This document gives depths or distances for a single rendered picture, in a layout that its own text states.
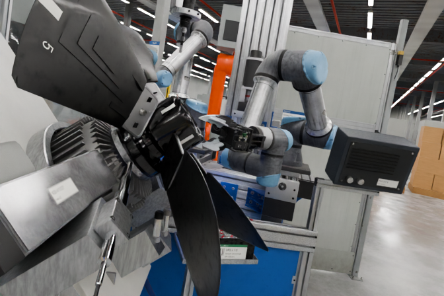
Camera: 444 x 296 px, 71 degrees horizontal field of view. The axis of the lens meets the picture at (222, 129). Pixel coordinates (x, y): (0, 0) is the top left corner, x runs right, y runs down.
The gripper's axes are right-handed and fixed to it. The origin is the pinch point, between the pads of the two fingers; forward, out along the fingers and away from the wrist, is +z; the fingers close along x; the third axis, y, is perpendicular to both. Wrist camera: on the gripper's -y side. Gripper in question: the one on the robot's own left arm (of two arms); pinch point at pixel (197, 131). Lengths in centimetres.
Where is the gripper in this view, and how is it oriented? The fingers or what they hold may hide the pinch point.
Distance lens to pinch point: 86.9
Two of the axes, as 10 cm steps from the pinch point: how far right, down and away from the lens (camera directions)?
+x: -2.2, 9.6, 1.5
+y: 5.9, 2.6, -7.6
